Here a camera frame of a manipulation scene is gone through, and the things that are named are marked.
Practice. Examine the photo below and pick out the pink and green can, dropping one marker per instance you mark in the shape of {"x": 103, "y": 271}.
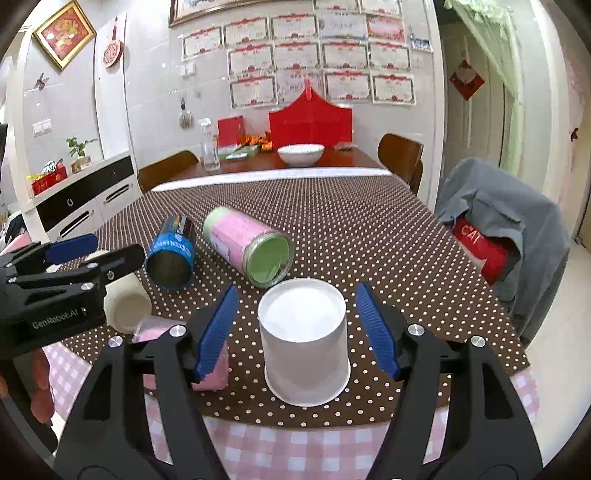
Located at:
{"x": 233, "y": 233}

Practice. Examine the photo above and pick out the butterfly wall decoration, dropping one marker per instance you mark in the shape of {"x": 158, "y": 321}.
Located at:
{"x": 42, "y": 81}

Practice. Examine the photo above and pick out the orange snack packets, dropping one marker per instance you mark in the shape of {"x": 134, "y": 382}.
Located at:
{"x": 258, "y": 141}

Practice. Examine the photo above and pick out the brown wooden chair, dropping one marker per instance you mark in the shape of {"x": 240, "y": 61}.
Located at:
{"x": 161, "y": 173}
{"x": 400, "y": 154}

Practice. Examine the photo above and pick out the brown dotted tablecloth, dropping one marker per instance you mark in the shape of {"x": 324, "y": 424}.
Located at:
{"x": 369, "y": 230}

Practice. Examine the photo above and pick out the red gift box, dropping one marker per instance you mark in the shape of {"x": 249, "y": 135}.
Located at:
{"x": 48, "y": 181}

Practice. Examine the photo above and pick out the white light switch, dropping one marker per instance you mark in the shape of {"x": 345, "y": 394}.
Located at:
{"x": 42, "y": 127}

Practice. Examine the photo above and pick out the grey jacket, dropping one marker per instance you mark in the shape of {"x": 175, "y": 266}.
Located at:
{"x": 531, "y": 217}

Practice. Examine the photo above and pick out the red house-shaped box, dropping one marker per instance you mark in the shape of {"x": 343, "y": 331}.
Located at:
{"x": 311, "y": 122}

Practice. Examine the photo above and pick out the blue can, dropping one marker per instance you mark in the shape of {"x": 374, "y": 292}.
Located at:
{"x": 173, "y": 251}

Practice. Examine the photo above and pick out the red cushion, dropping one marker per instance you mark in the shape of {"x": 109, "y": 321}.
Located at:
{"x": 482, "y": 247}

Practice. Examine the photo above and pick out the green flat box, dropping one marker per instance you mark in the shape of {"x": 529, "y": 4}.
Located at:
{"x": 238, "y": 153}

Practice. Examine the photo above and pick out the person's left hand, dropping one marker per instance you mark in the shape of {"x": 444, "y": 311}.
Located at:
{"x": 42, "y": 387}

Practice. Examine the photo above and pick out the green curtain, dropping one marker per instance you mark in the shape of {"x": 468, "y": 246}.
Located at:
{"x": 503, "y": 55}

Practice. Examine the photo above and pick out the cream cup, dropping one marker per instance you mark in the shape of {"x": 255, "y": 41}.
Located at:
{"x": 130, "y": 311}

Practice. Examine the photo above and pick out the wall hook holder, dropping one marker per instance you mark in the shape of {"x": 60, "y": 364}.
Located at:
{"x": 184, "y": 117}

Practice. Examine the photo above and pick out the small potted plant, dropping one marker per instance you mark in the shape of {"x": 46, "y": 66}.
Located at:
{"x": 79, "y": 150}

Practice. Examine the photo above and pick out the round red wall ornament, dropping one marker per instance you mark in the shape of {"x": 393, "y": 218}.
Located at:
{"x": 113, "y": 51}

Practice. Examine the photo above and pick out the pink checked tablecloth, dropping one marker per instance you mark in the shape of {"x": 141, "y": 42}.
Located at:
{"x": 286, "y": 454}

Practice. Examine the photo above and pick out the small red box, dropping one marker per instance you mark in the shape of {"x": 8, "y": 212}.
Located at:
{"x": 230, "y": 131}

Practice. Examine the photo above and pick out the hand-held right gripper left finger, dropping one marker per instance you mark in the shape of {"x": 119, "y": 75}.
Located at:
{"x": 216, "y": 332}

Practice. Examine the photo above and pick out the gold framed red picture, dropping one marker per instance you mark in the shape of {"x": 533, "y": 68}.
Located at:
{"x": 63, "y": 33}

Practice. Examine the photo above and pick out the white bowl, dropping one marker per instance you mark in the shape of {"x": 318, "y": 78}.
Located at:
{"x": 300, "y": 154}

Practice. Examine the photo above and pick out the red diamond door ornament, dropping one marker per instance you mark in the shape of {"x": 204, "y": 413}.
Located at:
{"x": 466, "y": 79}

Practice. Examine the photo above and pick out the clear spray bottle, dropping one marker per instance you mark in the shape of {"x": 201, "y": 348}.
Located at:
{"x": 210, "y": 154}

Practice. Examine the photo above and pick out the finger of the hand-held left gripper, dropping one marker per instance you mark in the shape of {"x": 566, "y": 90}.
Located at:
{"x": 74, "y": 247}
{"x": 122, "y": 261}

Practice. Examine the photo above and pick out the wall of framed certificates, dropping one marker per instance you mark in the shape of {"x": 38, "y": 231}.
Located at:
{"x": 295, "y": 55}

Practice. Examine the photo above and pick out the white and black cabinet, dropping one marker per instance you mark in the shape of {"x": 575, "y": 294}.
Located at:
{"x": 83, "y": 198}

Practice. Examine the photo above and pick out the large wooden picture frame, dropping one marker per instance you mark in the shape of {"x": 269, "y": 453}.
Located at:
{"x": 240, "y": 7}

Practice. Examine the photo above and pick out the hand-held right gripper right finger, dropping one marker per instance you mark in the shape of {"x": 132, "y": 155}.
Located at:
{"x": 376, "y": 332}

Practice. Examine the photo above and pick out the white cup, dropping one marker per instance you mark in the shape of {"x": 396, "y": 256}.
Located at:
{"x": 304, "y": 355}

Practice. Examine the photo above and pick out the pink packet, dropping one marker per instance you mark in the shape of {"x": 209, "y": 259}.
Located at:
{"x": 218, "y": 371}

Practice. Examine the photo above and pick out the small blue wall picture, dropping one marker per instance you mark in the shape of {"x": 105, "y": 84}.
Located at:
{"x": 421, "y": 40}

